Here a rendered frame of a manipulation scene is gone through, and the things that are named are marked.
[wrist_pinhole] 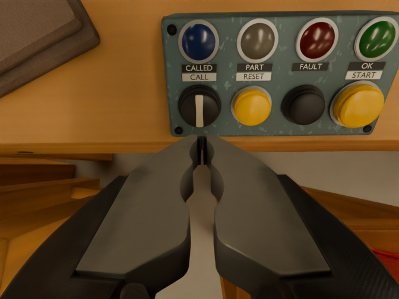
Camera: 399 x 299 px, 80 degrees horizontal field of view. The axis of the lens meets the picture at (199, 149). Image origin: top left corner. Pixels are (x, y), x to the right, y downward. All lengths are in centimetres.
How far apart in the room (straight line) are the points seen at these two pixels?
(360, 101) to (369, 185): 115
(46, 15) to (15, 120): 9
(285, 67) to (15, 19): 19
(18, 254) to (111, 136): 24
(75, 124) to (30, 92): 5
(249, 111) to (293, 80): 4
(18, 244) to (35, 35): 26
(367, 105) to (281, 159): 97
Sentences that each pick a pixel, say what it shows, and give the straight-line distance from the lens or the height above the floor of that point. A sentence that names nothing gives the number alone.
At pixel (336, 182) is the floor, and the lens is 125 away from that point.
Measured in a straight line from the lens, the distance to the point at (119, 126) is 20.
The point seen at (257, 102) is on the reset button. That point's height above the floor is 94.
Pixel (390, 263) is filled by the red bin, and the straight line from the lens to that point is 31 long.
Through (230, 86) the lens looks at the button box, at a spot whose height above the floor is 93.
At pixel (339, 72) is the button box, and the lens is 18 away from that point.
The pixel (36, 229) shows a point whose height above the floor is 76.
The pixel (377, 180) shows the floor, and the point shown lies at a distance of 134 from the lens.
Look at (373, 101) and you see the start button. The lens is 19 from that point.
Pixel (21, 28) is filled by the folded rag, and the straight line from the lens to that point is 22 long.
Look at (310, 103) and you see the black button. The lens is 17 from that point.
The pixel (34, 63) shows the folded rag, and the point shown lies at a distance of 23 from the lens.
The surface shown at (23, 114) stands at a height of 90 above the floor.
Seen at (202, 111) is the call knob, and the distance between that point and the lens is 16.
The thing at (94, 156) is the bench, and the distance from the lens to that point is 100.
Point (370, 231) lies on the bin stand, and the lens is 36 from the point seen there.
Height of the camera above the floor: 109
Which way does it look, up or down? 86 degrees down
